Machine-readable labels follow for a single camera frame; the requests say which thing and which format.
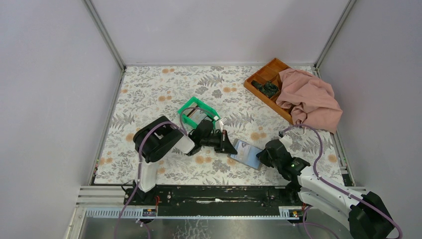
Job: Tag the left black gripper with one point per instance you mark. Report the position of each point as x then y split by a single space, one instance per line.
221 143

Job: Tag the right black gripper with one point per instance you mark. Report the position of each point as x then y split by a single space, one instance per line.
266 157

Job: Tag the grey leather card holder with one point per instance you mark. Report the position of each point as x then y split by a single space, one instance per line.
247 154

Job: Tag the white VIP card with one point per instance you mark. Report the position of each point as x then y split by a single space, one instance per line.
245 152

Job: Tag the green plastic bin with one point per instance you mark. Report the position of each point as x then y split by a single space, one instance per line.
195 103

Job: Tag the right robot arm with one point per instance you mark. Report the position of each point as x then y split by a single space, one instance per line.
363 214

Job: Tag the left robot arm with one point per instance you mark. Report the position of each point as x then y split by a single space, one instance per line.
155 140

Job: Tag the card stack in bin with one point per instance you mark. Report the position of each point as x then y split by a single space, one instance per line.
196 115

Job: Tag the pink cloth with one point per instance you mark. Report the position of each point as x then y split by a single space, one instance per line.
310 99

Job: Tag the dark green patterned cloth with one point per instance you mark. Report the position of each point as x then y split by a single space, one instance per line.
268 89

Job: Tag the orange compartment tray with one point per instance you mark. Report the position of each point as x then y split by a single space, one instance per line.
270 73

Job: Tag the floral table mat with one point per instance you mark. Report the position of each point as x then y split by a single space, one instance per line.
150 92

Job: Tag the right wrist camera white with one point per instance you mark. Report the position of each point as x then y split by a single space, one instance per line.
286 140

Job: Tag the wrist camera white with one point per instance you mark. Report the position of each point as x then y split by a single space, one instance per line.
221 123
286 140

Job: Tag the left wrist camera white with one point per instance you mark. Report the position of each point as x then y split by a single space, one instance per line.
221 123

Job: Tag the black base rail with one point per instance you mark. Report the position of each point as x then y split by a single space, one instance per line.
217 201

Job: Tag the aluminium frame post right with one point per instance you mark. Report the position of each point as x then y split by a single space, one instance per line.
336 30

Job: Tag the aluminium frame post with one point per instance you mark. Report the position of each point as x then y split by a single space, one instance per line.
336 30
94 14

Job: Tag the aluminium frame post left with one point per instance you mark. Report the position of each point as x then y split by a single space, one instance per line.
94 14

